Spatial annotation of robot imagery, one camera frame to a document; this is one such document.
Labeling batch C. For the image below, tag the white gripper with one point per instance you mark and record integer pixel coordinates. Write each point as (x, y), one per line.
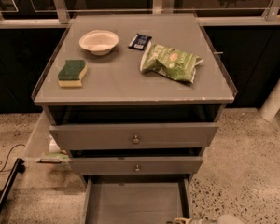
(230, 219)

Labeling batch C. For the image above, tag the grey bottom drawer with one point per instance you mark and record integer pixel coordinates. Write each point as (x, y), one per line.
(136, 200)

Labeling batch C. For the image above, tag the grey drawer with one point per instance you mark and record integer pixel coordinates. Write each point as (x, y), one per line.
(133, 136)
(136, 165)
(136, 200)

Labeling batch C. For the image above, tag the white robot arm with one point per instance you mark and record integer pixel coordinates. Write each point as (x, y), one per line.
(223, 219)

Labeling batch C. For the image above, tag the grey top drawer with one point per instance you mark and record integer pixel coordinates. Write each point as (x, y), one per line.
(133, 136)

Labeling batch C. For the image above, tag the grey middle drawer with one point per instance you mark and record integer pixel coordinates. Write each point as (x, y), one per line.
(136, 165)

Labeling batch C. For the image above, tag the grey drawer cabinet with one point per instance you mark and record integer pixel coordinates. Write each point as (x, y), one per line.
(114, 91)

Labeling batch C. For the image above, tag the green chip bag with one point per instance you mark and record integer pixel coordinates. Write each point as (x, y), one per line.
(173, 63)

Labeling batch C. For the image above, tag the black metal bar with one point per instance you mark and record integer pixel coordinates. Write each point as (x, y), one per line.
(18, 168)

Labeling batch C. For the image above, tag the dark blue snack packet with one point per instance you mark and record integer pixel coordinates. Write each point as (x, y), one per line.
(139, 42)

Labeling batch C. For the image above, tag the green yellow sponge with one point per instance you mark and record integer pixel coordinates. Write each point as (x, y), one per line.
(72, 73)

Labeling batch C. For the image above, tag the white paper bowl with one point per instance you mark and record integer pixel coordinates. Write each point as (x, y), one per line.
(99, 42)

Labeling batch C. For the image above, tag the metal window railing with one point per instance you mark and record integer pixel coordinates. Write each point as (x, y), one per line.
(59, 13)

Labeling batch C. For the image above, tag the white post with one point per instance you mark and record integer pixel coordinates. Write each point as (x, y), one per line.
(272, 104)

